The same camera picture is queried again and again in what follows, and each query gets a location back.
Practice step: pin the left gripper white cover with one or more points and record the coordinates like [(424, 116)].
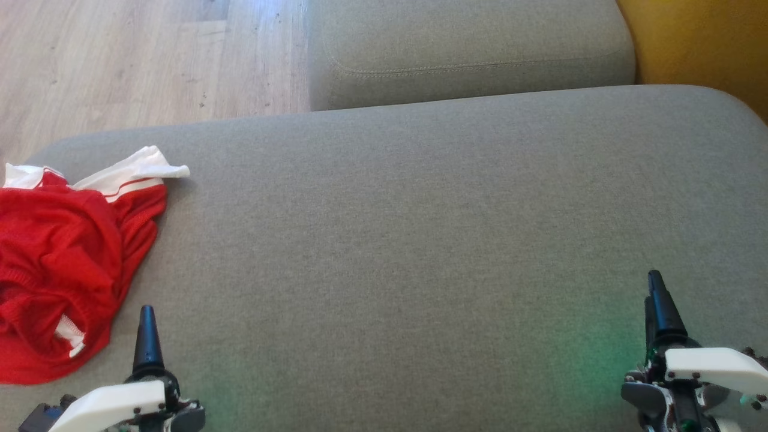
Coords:
[(114, 402)]

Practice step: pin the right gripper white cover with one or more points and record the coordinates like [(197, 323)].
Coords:
[(708, 366)]

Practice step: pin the red and white shirt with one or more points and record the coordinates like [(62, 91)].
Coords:
[(60, 252)]

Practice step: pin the large grey sofa seat cushion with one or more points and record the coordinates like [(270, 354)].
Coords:
[(420, 252)]

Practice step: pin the small yellow sofa backrest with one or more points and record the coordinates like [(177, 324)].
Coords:
[(702, 42)]

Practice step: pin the small grey sofa seat cushion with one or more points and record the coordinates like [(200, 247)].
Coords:
[(468, 48)]

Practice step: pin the dark wrist camera box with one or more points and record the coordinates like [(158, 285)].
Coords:
[(39, 419)]

